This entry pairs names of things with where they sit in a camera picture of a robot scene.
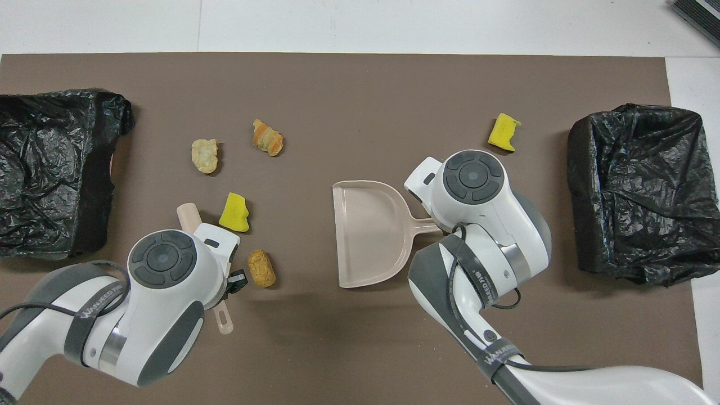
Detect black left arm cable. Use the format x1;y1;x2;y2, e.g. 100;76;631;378
0;260;133;338

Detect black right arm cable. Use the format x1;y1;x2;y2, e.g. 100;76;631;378
447;224;598;373

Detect dark grey ribbed device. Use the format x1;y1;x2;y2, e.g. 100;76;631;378
669;0;720;48

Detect beige hand brush black bristles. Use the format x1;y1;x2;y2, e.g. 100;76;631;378
176;203;235;335

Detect notched yellow sponge piece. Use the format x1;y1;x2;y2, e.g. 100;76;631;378
488;112;522;153

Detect yellow sponge wedge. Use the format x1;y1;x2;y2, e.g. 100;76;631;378
218;192;250;233

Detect brown bread roll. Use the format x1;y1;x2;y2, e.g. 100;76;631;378
247;249;277;289

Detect pale beige bread chunk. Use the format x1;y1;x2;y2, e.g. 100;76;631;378
191;138;219;174

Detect beige plastic dustpan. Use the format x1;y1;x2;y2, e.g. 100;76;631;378
332;180;445;289

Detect ridged croissant piece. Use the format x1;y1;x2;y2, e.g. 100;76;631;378
253;118;284;157

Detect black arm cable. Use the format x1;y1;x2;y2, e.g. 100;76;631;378
447;224;598;373
0;260;133;338

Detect black trash bag bin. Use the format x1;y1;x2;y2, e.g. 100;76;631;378
0;88;136;260
566;103;720;287

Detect brown table mat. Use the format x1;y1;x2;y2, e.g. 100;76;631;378
0;53;704;405

